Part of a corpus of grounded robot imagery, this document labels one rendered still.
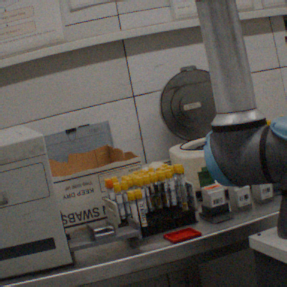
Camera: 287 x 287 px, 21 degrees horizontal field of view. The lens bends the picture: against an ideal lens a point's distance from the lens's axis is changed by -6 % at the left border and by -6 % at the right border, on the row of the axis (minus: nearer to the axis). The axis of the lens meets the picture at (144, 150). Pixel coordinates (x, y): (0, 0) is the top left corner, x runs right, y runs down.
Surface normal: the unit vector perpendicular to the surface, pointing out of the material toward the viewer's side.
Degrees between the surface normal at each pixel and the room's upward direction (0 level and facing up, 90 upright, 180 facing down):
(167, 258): 90
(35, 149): 89
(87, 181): 95
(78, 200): 86
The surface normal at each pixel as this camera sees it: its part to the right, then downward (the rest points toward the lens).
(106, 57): 0.33, 0.11
